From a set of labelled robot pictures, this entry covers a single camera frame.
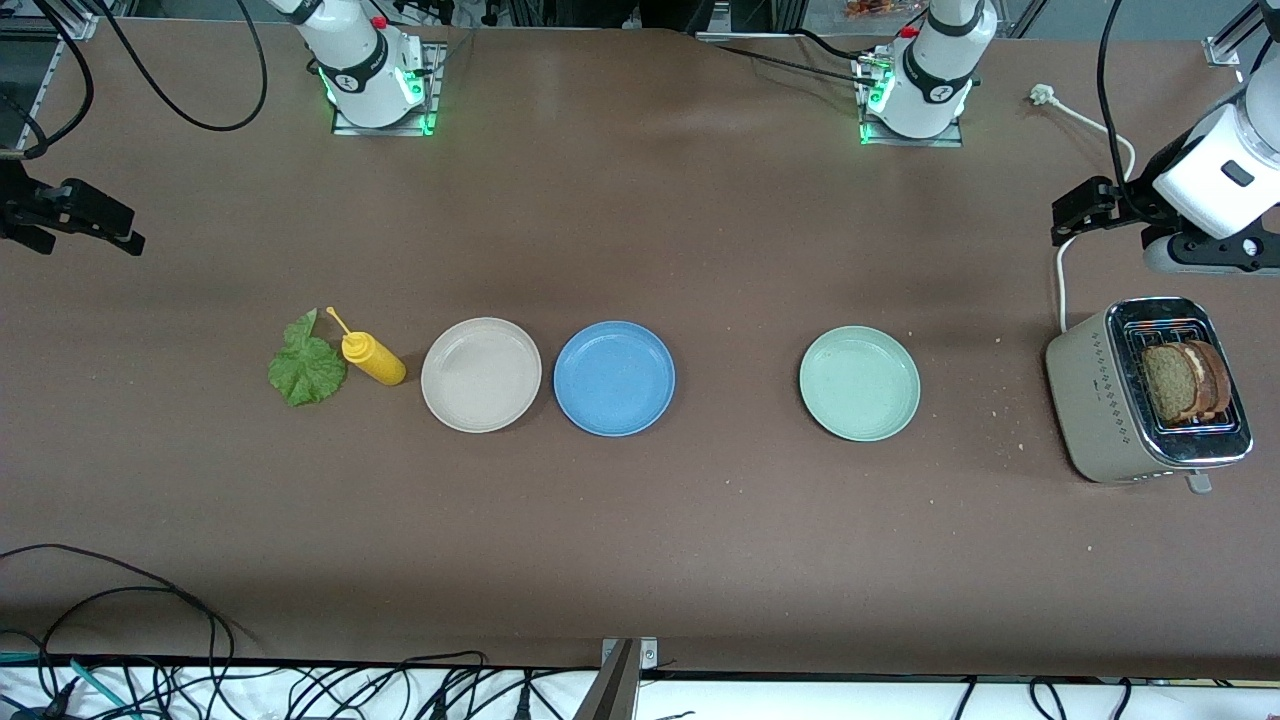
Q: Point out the grey aluminium profile bar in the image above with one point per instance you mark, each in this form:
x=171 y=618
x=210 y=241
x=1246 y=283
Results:
x=610 y=695

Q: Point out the aluminium frame rail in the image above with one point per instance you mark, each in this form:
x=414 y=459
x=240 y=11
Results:
x=1222 y=50
x=38 y=100
x=80 y=28

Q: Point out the light green round plate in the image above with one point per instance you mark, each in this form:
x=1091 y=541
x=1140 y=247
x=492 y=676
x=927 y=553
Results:
x=860 y=383

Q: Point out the metal corner bracket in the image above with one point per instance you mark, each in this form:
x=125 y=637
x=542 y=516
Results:
x=648 y=655

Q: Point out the yellow mustard squeeze bottle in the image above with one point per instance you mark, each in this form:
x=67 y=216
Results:
x=375 y=362

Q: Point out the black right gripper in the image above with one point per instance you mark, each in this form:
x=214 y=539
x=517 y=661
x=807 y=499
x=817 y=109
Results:
x=20 y=205

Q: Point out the green lettuce leaf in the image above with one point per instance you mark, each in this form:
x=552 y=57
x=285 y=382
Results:
x=305 y=370

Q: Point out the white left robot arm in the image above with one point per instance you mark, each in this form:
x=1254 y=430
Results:
x=935 y=70

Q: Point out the brown bread slice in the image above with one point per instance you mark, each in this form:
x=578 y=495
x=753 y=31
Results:
x=1218 y=375
x=1165 y=385

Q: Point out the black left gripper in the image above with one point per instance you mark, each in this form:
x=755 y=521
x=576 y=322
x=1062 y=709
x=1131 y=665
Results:
x=1132 y=203

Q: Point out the beige chrome toaster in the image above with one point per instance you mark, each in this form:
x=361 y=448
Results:
x=1095 y=400

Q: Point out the beige round plate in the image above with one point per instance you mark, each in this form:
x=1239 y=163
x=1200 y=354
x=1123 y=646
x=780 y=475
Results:
x=480 y=375

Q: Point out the orange snack pack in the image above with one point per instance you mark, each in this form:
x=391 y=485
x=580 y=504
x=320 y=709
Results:
x=870 y=8

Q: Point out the blue round plate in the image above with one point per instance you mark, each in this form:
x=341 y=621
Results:
x=614 y=378

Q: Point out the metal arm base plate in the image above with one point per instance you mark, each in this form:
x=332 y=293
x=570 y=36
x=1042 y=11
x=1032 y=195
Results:
x=910 y=142
x=438 y=100

